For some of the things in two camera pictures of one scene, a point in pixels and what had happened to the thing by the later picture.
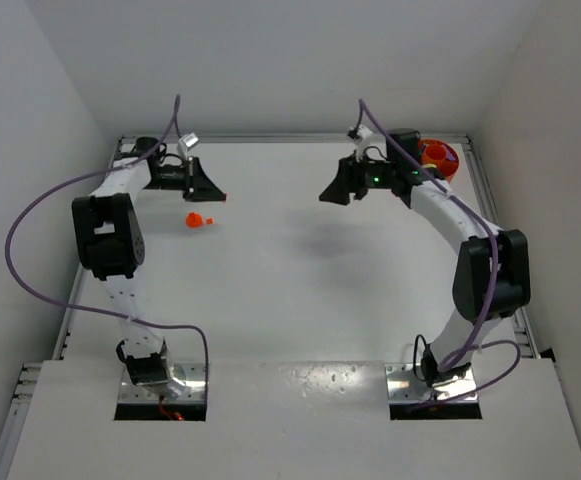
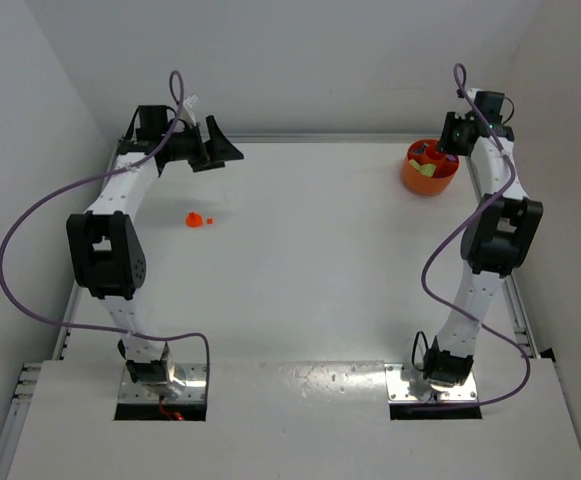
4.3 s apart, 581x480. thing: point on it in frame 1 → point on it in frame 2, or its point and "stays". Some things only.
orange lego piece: x=194 y=220 stays
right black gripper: x=358 y=178 → x=452 y=141
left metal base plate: x=192 y=375 stays
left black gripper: x=190 y=178 → x=208 y=148
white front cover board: x=296 y=421 stays
